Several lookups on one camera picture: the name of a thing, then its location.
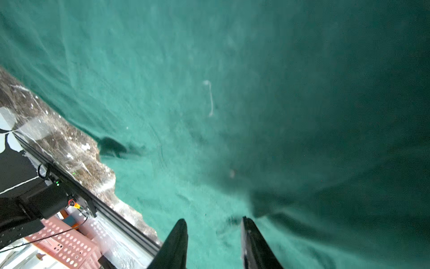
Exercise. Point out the black front aluminium rail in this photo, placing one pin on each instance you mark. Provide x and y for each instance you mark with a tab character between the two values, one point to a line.
93	203

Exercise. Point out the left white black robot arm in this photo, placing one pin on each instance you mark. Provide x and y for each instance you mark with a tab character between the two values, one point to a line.
23	216

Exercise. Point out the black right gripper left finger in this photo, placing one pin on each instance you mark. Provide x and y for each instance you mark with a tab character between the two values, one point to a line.
173	253

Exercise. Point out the dark green t-shirt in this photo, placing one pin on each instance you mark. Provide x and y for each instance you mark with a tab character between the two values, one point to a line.
310	117

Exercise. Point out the pink perforated crate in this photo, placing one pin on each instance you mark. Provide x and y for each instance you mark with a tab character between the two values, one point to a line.
66	245

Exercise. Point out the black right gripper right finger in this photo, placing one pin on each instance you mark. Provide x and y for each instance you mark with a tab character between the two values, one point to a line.
255	251

